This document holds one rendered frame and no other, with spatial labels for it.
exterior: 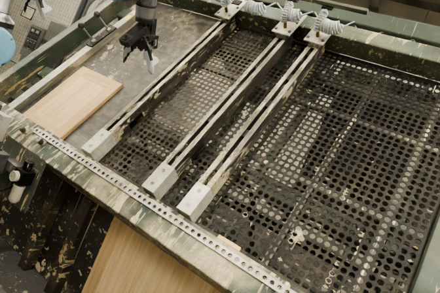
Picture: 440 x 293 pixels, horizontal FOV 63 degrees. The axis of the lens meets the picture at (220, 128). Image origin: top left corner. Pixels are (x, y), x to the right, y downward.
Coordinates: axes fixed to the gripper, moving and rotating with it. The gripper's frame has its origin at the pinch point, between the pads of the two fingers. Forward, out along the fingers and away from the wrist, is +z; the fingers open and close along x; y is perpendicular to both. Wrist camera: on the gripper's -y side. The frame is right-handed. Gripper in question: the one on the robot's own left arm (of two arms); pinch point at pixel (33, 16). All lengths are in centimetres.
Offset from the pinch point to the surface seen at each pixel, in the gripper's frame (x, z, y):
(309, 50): -115, -10, 63
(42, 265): -43, 109, -31
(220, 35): -66, -3, 64
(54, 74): -1.1, 30.9, 9.8
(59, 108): -21.0, 38.9, -2.8
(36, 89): -1.3, 36.8, -1.2
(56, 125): -30, 42, -11
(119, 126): -62, 30, -4
